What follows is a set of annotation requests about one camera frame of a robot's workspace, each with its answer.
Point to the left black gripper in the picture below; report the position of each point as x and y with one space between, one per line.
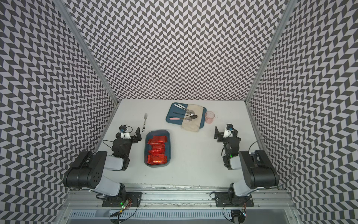
139 138

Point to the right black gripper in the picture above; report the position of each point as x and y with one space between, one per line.
220 135

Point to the red foil tea bag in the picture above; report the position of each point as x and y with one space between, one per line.
157 149
158 140
158 159

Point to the teal plastic storage box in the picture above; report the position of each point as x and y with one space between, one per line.
167 145

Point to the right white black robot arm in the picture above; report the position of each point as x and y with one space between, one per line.
257 169

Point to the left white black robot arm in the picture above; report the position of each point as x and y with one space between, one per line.
86 172

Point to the pink translucent cup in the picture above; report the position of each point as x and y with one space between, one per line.
209 117

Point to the black metal spoon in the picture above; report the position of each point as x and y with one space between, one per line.
191 116

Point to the teal flat tray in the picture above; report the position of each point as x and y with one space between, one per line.
199 111

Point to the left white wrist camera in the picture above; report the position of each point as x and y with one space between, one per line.
124 133

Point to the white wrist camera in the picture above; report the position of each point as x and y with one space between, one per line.
124 133
228 131

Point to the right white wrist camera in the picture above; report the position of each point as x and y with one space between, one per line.
228 131

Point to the cow pattern handle fork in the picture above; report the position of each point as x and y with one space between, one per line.
144 124

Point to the pink handle spoon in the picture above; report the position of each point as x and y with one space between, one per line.
188 119

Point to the white handle spoon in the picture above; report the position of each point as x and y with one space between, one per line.
190 112

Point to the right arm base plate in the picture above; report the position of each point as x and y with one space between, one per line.
225 199

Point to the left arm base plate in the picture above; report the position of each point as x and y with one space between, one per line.
134 199

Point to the aluminium front rail frame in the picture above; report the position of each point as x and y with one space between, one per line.
151 204

